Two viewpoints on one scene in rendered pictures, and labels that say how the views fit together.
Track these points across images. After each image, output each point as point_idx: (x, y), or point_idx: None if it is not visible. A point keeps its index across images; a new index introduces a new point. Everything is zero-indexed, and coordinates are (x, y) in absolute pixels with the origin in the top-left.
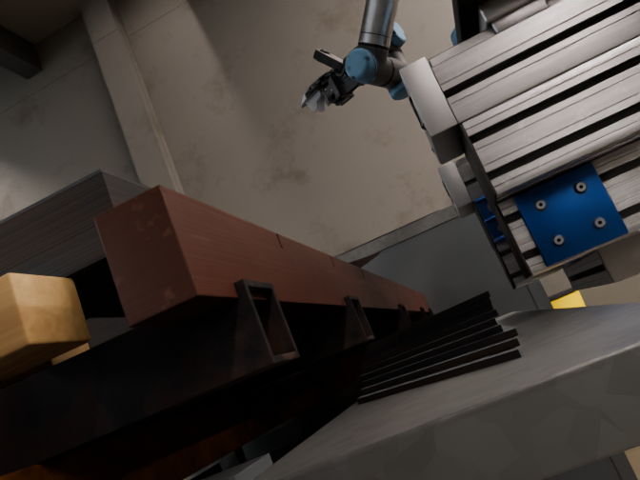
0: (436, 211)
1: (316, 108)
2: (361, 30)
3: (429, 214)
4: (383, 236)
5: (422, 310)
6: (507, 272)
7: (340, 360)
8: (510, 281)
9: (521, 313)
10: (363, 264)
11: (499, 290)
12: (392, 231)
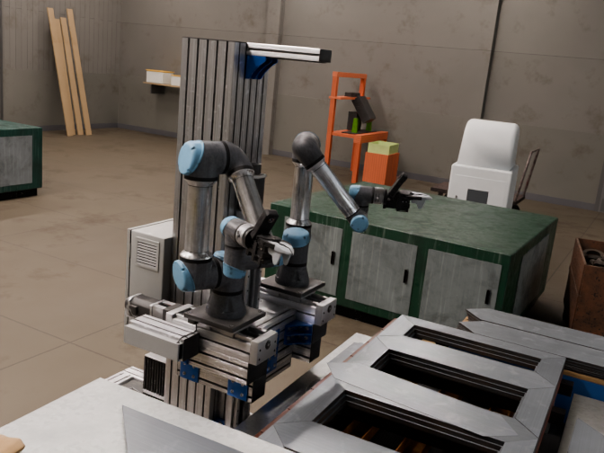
0: (125, 406)
1: (284, 262)
2: (271, 232)
3: (133, 409)
4: (209, 420)
5: None
6: (263, 387)
7: (349, 423)
8: (256, 396)
9: (278, 397)
10: (332, 368)
11: None
12: (199, 415)
